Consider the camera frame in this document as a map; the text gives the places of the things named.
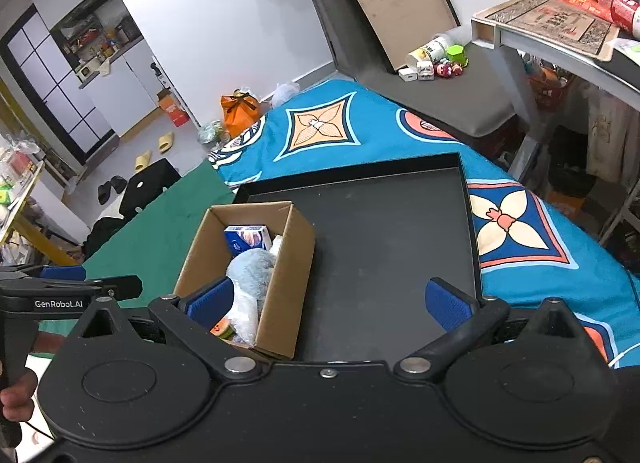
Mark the orange bag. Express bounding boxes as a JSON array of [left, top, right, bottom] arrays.
[[220, 92, 262, 138]]

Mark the black shallow tray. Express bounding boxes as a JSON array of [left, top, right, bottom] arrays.
[[234, 153, 480, 363]]

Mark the blue patterned blanket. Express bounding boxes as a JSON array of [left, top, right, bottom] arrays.
[[207, 78, 640, 369]]

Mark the person's left hand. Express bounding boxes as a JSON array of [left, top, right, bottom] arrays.
[[1, 369, 38, 422]]

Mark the patterned cardboard sheet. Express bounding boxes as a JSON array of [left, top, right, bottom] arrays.
[[471, 0, 620, 62]]

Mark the red label plastic bottle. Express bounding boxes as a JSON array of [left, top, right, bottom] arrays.
[[600, 0, 640, 40]]

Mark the white plastic bag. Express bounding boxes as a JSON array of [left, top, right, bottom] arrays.
[[269, 235, 283, 256]]

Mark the red basket under desk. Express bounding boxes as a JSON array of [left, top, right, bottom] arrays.
[[527, 69, 574, 111]]

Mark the grey desk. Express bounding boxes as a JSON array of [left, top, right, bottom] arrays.
[[472, 31, 639, 180]]

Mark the green lidded cup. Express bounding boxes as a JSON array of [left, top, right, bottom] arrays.
[[446, 44, 469, 68]]

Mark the clear bag white filling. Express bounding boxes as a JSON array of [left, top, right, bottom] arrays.
[[226, 287, 259, 347]]

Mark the light blue fluffy plush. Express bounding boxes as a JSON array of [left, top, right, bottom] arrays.
[[226, 249, 277, 313]]

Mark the orange carton on floor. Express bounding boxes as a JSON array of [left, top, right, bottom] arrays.
[[157, 88, 190, 127]]

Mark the brown cardboard box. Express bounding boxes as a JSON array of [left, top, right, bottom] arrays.
[[175, 201, 314, 359]]

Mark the burger plush toy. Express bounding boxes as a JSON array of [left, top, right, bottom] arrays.
[[210, 318, 235, 339]]

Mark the black chair with dot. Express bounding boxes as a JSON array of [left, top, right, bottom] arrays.
[[119, 159, 181, 222]]

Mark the yellow slipper pair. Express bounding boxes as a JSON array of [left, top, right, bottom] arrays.
[[133, 130, 177, 174]]

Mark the green cloth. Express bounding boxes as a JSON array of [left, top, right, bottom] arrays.
[[37, 160, 237, 354]]

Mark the grey bench cushion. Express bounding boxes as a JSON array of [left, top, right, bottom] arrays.
[[312, 0, 518, 142]]

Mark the white kitchen cabinet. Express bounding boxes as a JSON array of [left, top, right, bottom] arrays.
[[32, 0, 162, 137]]

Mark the blue tissue pack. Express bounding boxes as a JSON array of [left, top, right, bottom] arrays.
[[224, 225, 271, 257]]

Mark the black slipper pair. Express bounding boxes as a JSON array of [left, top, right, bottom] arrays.
[[98, 175, 128, 205]]

